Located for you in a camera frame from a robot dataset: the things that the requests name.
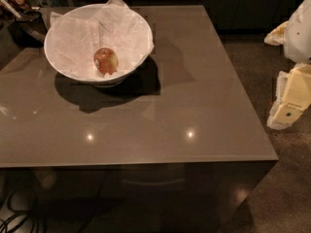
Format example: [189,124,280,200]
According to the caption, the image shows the black floor cables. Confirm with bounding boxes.
[0,187,47,233]

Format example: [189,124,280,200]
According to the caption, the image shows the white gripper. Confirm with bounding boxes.
[264,0,311,130]

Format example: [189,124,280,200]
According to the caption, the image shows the red apple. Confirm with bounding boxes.
[93,48,119,75]

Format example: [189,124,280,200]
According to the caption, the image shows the white paper liner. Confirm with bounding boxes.
[49,0,156,80]

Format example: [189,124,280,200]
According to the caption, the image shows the white bowl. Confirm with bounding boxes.
[43,3,156,88]

